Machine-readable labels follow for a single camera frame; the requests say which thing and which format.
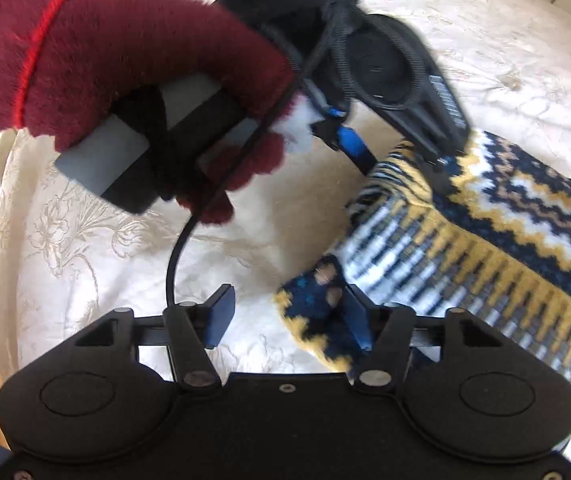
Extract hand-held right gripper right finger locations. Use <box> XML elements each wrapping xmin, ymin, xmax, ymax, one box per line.
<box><xmin>344</xmin><ymin>284</ymin><xmax>511</xmax><ymax>395</ymax></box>

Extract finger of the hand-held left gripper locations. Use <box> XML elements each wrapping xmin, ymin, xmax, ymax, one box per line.
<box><xmin>314</xmin><ymin>114</ymin><xmax>382</xmax><ymax>178</ymax></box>
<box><xmin>404</xmin><ymin>136</ymin><xmax>462</xmax><ymax>195</ymax></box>

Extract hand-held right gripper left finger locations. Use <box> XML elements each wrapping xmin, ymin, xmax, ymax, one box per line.
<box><xmin>72</xmin><ymin>284</ymin><xmax>236</xmax><ymax>395</ymax></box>

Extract navy yellow white patterned sweater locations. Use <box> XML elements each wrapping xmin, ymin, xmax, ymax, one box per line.
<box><xmin>274</xmin><ymin>130</ymin><xmax>571</xmax><ymax>453</ymax></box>

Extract cream embroidered bedspread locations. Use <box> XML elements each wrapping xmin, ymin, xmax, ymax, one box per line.
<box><xmin>0</xmin><ymin>0</ymin><xmax>571</xmax><ymax>480</ymax></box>

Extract black cable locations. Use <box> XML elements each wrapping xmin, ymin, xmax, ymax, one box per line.
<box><xmin>165</xmin><ymin>0</ymin><xmax>361</xmax><ymax>308</ymax></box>

